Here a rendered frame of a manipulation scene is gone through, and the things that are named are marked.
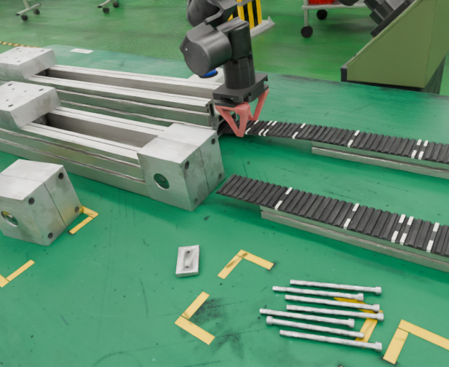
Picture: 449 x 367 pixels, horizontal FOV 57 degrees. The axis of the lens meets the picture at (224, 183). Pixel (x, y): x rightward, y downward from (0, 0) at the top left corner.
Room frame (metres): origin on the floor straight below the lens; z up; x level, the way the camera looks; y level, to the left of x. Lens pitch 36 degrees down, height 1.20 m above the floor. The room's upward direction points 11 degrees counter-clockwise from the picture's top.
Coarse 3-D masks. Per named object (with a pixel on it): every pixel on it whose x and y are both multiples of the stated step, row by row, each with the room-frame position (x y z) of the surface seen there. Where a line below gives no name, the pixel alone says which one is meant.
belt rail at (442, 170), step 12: (312, 144) 0.62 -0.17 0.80; (324, 144) 0.61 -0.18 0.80; (336, 156) 0.59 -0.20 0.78; (348, 156) 0.58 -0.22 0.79; (360, 156) 0.57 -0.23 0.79; (372, 156) 0.56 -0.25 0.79; (384, 156) 0.54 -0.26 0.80; (396, 156) 0.53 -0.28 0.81; (396, 168) 0.53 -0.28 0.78; (408, 168) 0.52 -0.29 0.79; (420, 168) 0.51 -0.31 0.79; (432, 168) 0.50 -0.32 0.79; (444, 168) 0.49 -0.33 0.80
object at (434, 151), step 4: (432, 144) 0.53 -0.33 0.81; (436, 144) 0.53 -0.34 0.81; (440, 144) 0.53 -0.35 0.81; (428, 148) 0.53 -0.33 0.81; (432, 148) 0.52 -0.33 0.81; (436, 148) 0.52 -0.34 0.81; (440, 148) 0.52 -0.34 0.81; (428, 152) 0.51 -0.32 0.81; (432, 152) 0.51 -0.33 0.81; (436, 152) 0.51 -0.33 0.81; (440, 152) 0.51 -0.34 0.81; (424, 156) 0.51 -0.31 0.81; (428, 156) 0.50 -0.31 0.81; (432, 156) 0.50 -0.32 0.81; (436, 156) 0.50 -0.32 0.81; (428, 160) 0.50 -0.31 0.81; (432, 160) 0.49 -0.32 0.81; (436, 160) 0.49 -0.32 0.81
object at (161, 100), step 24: (48, 72) 1.15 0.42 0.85; (72, 72) 1.08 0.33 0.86; (96, 72) 1.03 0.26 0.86; (120, 72) 0.99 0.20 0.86; (72, 96) 0.98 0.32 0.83; (96, 96) 0.94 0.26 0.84; (120, 96) 0.87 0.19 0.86; (144, 96) 0.82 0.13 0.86; (168, 96) 0.80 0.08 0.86; (192, 96) 0.84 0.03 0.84; (144, 120) 0.83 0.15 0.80; (168, 120) 0.80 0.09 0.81; (192, 120) 0.75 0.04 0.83; (216, 120) 0.75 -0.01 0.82
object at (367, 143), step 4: (368, 136) 0.59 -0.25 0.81; (372, 136) 0.59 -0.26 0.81; (376, 136) 0.59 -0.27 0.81; (364, 140) 0.58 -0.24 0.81; (368, 140) 0.58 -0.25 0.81; (372, 140) 0.58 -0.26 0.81; (360, 144) 0.57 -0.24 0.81; (364, 144) 0.57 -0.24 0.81; (368, 144) 0.56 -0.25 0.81; (372, 144) 0.57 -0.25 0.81; (360, 148) 0.56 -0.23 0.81; (364, 148) 0.56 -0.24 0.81; (368, 148) 0.55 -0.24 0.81
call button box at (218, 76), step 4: (216, 68) 0.96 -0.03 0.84; (220, 68) 0.96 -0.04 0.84; (216, 72) 0.93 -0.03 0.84; (220, 72) 0.94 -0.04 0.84; (192, 76) 0.94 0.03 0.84; (196, 76) 0.94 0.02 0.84; (200, 76) 0.93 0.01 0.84; (204, 76) 0.92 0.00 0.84; (208, 76) 0.92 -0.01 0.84; (212, 76) 0.92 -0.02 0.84; (216, 76) 0.92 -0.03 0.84; (220, 76) 0.91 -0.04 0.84; (204, 80) 0.91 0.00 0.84; (208, 80) 0.90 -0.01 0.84; (212, 80) 0.90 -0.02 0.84; (216, 80) 0.90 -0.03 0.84; (220, 80) 0.91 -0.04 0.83
